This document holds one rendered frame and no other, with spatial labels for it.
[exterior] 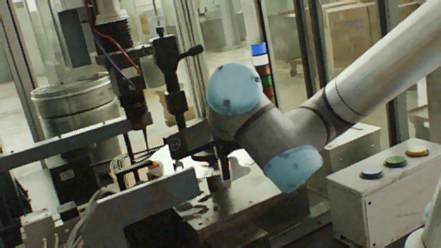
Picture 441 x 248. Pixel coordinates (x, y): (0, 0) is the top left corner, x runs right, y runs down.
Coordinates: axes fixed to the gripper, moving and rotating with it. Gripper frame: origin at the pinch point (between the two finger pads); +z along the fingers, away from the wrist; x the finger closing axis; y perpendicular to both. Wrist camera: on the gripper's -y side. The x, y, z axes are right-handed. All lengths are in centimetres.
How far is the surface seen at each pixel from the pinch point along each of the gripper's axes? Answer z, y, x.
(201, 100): 117, 8, 58
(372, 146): 22.4, 42.0, -2.5
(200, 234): 9.0, -7.1, -14.5
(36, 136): 95, -67, 50
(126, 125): 25.8, -20.2, 20.0
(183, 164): 14.2, -7.2, 2.9
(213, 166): 9.1, -0.8, -0.5
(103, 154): 73, -36, 28
